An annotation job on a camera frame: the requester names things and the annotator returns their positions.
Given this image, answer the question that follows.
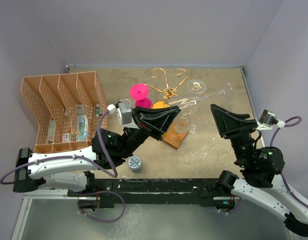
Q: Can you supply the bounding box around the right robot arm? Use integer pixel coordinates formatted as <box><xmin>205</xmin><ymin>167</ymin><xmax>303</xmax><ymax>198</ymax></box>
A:
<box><xmin>210</xmin><ymin>104</ymin><xmax>308</xmax><ymax>237</ymax></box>

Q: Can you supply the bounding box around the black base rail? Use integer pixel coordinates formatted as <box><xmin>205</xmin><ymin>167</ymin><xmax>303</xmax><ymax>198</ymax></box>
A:
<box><xmin>68</xmin><ymin>171</ymin><xmax>239</xmax><ymax>210</ymax></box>

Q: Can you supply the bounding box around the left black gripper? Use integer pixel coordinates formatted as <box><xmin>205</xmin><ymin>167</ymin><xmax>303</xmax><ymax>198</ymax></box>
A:
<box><xmin>117</xmin><ymin>106</ymin><xmax>180</xmax><ymax>159</ymax></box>

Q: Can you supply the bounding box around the lower purple cable loop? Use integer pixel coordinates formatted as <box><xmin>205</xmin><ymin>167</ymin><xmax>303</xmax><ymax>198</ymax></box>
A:
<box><xmin>77</xmin><ymin>186</ymin><xmax>126</xmax><ymax>223</ymax></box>

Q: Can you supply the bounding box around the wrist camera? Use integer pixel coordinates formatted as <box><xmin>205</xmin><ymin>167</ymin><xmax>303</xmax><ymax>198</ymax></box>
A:
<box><xmin>107</xmin><ymin>102</ymin><xmax>136</xmax><ymax>128</ymax></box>
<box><xmin>256</xmin><ymin>109</ymin><xmax>286</xmax><ymax>131</ymax></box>

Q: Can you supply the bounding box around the pink plastic goblet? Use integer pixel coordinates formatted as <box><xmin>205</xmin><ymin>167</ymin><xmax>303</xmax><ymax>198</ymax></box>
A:
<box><xmin>130</xmin><ymin>83</ymin><xmax>152</xmax><ymax>109</ymax></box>

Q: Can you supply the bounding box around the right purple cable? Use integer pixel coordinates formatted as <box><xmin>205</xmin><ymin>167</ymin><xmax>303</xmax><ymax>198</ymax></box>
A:
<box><xmin>270</xmin><ymin>115</ymin><xmax>308</xmax><ymax>210</ymax></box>

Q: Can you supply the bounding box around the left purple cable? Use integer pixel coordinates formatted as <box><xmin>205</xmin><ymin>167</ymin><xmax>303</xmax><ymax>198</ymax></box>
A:
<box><xmin>0</xmin><ymin>111</ymin><xmax>119</xmax><ymax>186</ymax></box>

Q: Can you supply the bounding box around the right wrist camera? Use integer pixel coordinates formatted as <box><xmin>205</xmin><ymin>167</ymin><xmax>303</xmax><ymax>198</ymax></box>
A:
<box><xmin>256</xmin><ymin>109</ymin><xmax>286</xmax><ymax>131</ymax></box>

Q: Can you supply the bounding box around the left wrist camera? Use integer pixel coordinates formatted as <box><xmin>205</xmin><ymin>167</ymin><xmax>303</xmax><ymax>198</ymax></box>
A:
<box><xmin>107</xmin><ymin>102</ymin><xmax>136</xmax><ymax>128</ymax></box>

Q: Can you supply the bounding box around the yellow plastic goblet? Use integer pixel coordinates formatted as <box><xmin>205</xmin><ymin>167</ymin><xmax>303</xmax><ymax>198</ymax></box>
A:
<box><xmin>151</xmin><ymin>101</ymin><xmax>170</xmax><ymax>109</ymax></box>

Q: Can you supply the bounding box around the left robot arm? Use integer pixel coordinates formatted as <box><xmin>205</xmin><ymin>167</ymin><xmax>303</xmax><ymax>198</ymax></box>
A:
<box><xmin>12</xmin><ymin>102</ymin><xmax>181</xmax><ymax>196</ymax></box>

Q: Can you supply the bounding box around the pink plastic desk organizer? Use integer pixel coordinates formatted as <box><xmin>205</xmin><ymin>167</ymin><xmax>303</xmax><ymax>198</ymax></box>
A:
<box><xmin>21</xmin><ymin>71</ymin><xmax>107</xmax><ymax>154</ymax></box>

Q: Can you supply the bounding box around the patterned round tin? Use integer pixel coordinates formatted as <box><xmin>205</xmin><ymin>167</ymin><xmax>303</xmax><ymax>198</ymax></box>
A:
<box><xmin>128</xmin><ymin>156</ymin><xmax>142</xmax><ymax>173</ymax></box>

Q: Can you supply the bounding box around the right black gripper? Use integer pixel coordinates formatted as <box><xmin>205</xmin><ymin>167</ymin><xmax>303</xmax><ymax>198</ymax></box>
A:
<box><xmin>208</xmin><ymin>103</ymin><xmax>255</xmax><ymax>167</ymax></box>

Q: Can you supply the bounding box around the clear wine glass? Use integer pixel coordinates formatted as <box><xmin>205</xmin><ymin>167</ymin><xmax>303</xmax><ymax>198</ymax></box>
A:
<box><xmin>174</xmin><ymin>99</ymin><xmax>197</xmax><ymax>134</ymax></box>
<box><xmin>164</xmin><ymin>81</ymin><xmax>234</xmax><ymax>107</ymax></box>
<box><xmin>187</xmin><ymin>79</ymin><xmax>206</xmax><ymax>95</ymax></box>

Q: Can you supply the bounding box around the gold wine glass rack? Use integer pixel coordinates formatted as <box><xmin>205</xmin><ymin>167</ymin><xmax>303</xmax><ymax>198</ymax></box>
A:
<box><xmin>147</xmin><ymin>67</ymin><xmax>198</xmax><ymax>149</ymax></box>

